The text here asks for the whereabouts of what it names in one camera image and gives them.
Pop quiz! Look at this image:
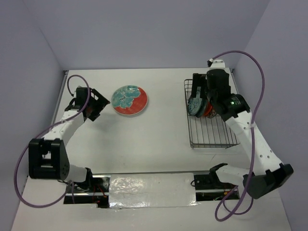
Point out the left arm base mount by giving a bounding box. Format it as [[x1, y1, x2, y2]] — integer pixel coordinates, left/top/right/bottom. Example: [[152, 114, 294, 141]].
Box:
[[63, 177, 110, 208]]

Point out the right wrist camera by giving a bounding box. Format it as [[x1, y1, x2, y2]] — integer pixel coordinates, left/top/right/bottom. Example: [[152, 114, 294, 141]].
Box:
[[207, 58, 226, 70]]

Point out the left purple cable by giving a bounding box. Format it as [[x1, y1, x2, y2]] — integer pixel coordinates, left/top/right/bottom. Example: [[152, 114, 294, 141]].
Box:
[[14, 75, 93, 207]]

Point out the white blue floral plate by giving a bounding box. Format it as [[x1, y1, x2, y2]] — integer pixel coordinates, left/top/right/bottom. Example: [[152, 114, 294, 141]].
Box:
[[206, 107, 217, 118]]

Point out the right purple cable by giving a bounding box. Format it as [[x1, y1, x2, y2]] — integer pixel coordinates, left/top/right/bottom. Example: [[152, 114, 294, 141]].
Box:
[[207, 50, 266, 222]]

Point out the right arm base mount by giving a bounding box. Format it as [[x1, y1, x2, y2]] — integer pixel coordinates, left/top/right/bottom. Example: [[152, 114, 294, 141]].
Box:
[[190, 174, 218, 192]]

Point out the small blue patterned plate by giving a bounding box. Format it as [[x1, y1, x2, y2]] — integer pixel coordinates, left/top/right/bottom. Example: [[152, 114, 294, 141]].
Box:
[[188, 96, 203, 116]]

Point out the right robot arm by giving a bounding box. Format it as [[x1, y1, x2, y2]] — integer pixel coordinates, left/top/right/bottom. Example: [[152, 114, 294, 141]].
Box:
[[191, 68, 294, 199]]

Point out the dark teal blossom plate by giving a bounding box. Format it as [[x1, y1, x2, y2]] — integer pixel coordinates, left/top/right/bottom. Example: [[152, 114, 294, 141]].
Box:
[[195, 98, 208, 118]]

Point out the silver foil cover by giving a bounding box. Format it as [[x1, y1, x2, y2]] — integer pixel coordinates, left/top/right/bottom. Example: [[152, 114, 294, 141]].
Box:
[[108, 173, 197, 209]]

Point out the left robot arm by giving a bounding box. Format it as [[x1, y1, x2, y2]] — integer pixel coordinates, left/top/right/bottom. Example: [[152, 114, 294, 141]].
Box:
[[28, 87, 110, 192]]

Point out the purple cable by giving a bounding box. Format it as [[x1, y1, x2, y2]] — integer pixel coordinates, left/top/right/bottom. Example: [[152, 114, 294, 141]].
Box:
[[207, 50, 266, 222], [14, 75, 93, 207]]

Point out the red plate with teal flower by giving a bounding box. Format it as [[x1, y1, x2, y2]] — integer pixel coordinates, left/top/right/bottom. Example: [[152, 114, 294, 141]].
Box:
[[111, 85, 149, 116]]

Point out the orange plate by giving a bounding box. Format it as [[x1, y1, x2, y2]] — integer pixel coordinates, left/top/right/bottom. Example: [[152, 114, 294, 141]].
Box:
[[204, 102, 213, 116]]

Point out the wire dish rack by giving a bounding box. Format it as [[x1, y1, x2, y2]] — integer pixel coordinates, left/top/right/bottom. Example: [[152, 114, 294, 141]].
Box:
[[184, 78, 241, 149]]

